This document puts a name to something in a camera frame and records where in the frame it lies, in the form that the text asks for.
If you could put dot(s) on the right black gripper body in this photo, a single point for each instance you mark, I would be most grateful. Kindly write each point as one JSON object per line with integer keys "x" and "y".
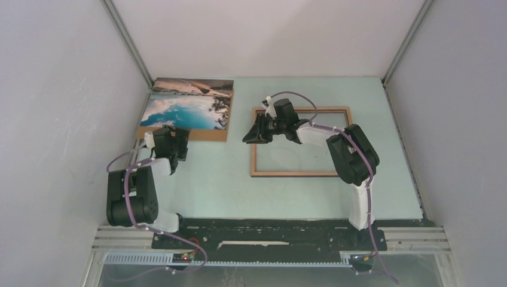
{"x": 275, "y": 127}

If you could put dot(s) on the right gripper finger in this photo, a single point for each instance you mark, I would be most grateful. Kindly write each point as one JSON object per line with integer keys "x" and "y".
{"x": 256, "y": 128}
{"x": 259, "y": 138}

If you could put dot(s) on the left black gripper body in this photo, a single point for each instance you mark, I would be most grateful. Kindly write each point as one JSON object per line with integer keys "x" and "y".
{"x": 179, "y": 143}

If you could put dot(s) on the brown cardboard backing board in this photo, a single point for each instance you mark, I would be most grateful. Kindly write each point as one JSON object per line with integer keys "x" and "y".
{"x": 206, "y": 135}

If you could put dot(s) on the wooden picture frame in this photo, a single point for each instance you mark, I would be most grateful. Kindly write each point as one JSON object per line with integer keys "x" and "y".
{"x": 339, "y": 116}

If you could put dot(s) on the landscape photo print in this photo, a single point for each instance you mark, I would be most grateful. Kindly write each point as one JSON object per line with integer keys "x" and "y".
{"x": 192, "y": 86}

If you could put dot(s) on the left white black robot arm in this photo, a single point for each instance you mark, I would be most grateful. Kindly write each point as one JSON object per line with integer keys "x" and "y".
{"x": 132, "y": 199}

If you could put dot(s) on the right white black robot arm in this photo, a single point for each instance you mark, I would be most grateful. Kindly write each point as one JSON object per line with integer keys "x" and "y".
{"x": 352, "y": 154}

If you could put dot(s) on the left corner aluminium profile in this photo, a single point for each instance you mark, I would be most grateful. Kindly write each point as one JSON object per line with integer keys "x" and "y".
{"x": 127, "y": 39}

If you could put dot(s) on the corner aluminium profile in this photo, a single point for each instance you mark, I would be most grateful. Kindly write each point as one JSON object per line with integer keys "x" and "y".
{"x": 406, "y": 42}
{"x": 127, "y": 39}

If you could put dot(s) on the right corner aluminium profile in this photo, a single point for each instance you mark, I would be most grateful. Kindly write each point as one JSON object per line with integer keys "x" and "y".
{"x": 406, "y": 42}

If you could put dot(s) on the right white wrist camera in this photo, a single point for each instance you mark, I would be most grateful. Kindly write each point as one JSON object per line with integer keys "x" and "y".
{"x": 268, "y": 107}

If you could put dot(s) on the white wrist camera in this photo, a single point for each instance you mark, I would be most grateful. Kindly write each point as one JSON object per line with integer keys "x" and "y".
{"x": 149, "y": 140}
{"x": 268, "y": 107}

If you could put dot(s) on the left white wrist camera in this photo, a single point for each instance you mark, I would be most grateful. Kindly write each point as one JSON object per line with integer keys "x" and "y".
{"x": 149, "y": 140}

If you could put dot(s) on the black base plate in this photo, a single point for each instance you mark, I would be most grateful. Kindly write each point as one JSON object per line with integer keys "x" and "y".
{"x": 273, "y": 241}

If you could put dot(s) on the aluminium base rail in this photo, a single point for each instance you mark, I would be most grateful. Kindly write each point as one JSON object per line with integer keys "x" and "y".
{"x": 133, "y": 245}

